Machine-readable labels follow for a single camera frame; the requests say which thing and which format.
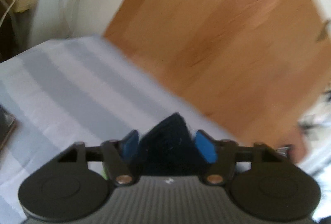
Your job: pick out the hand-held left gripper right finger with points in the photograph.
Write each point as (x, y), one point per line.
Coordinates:
(205, 145)

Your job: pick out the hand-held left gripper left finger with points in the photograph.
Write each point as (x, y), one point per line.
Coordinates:
(129, 146)

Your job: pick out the light blue striped bedsheet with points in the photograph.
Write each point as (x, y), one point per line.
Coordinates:
(64, 84)

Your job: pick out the wood pattern floor mat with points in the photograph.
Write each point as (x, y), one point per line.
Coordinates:
(219, 32)

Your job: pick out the cluttered dark shelf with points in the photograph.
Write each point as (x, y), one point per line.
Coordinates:
(15, 1)

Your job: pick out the navy knitted garment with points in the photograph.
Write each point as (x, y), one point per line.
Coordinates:
(168, 147)

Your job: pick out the dark flat object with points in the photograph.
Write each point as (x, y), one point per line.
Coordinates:
(6, 128)

